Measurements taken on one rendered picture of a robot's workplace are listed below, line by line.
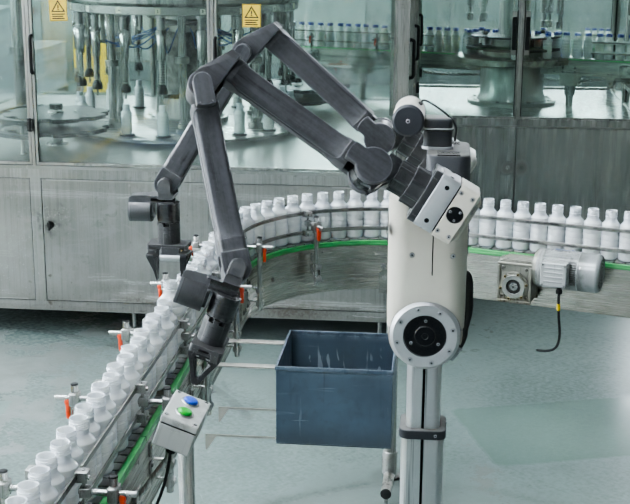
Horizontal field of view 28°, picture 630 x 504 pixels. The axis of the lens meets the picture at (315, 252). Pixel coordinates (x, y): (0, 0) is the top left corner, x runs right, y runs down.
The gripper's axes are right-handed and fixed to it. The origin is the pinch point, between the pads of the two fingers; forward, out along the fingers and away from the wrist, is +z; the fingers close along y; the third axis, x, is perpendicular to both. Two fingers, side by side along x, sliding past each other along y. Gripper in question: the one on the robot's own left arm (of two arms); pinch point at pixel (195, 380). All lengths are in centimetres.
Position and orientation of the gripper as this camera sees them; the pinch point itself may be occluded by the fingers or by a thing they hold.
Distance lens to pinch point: 256.0
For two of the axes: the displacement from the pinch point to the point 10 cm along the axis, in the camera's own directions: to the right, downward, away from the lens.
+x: 9.3, 3.6, -0.1
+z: -3.5, 9.0, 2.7
